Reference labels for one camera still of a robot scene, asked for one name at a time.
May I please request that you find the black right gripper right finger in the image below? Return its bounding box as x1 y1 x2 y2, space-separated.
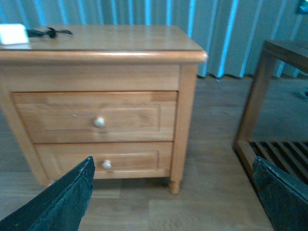
253 156 308 231

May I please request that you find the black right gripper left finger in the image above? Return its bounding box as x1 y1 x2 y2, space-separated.
0 156 95 231

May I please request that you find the wooden drawer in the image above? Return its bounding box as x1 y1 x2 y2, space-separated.
36 142 173 180
12 91 177 144

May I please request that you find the black charger cable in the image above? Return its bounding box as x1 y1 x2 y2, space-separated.
26 27 73 39

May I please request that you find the white charger block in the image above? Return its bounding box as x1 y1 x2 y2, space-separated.
0 24 29 45

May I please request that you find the dark wooden side table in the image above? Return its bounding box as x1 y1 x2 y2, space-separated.
232 40 308 183

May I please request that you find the light wooden nightstand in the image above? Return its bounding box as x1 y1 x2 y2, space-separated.
0 25 208 194

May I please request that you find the grey pleated curtain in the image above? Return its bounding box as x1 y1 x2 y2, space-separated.
0 0 308 77

